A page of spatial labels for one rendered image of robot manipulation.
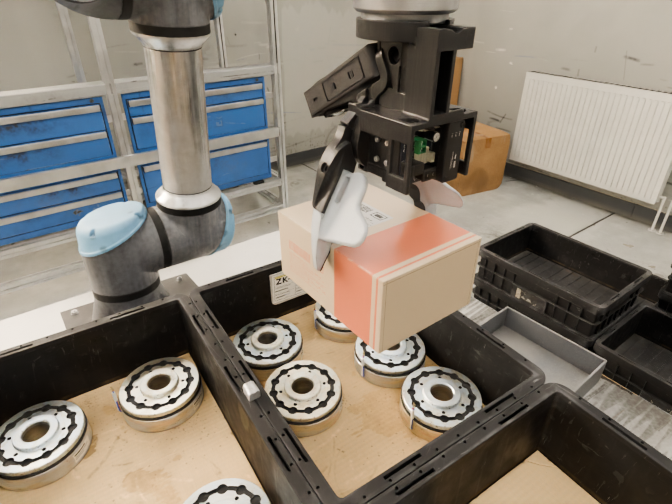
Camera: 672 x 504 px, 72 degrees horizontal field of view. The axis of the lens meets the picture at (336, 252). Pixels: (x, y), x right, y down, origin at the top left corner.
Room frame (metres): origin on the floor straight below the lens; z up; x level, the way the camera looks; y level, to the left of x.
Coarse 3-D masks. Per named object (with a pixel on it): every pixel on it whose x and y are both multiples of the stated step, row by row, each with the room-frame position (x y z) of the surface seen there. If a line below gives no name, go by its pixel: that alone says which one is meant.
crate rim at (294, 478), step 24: (120, 312) 0.50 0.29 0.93; (144, 312) 0.50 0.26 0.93; (192, 312) 0.50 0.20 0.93; (48, 336) 0.45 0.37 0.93; (72, 336) 0.45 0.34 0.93; (0, 360) 0.41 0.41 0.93; (216, 360) 0.40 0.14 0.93; (240, 384) 0.37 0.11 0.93; (264, 432) 0.30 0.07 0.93; (288, 456) 0.28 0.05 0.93; (288, 480) 0.25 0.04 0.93
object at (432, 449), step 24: (216, 288) 0.56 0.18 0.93; (456, 312) 0.50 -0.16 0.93; (216, 336) 0.45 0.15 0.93; (480, 336) 0.45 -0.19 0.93; (240, 360) 0.41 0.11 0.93; (528, 360) 0.40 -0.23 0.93; (528, 384) 0.37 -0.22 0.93; (264, 408) 0.33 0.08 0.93; (504, 408) 0.33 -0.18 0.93; (288, 432) 0.31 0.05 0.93; (456, 432) 0.30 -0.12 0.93; (408, 456) 0.28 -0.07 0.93; (432, 456) 0.28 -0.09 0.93; (312, 480) 0.25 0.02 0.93; (384, 480) 0.25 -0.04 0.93
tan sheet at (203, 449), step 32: (96, 416) 0.41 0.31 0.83; (192, 416) 0.41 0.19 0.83; (96, 448) 0.36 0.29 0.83; (128, 448) 0.36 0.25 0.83; (160, 448) 0.36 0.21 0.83; (192, 448) 0.36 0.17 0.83; (224, 448) 0.36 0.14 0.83; (64, 480) 0.32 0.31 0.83; (96, 480) 0.32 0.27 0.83; (128, 480) 0.32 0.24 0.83; (160, 480) 0.32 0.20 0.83; (192, 480) 0.32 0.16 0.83; (256, 480) 0.32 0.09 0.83
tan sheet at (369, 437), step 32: (288, 320) 0.60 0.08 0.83; (320, 352) 0.53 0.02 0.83; (352, 352) 0.53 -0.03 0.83; (352, 384) 0.46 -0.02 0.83; (352, 416) 0.41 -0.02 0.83; (384, 416) 0.41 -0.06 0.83; (320, 448) 0.36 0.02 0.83; (352, 448) 0.36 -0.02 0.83; (384, 448) 0.36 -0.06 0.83; (416, 448) 0.36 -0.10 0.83; (352, 480) 0.32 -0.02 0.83
